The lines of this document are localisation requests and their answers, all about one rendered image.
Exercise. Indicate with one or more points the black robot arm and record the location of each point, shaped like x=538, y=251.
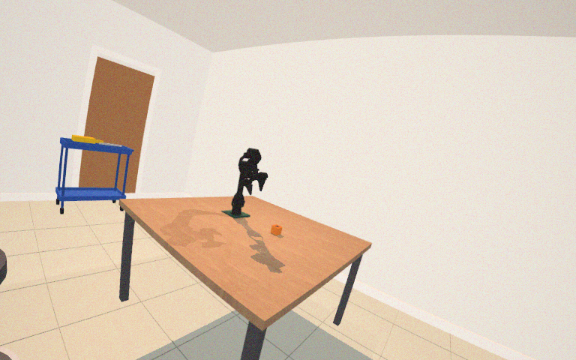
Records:
x=253, y=155

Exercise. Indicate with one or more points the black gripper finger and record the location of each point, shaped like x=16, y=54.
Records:
x=249, y=188
x=261, y=182

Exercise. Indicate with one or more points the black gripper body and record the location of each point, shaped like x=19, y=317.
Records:
x=256, y=175

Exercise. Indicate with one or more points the orange block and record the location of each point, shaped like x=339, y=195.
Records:
x=276, y=229

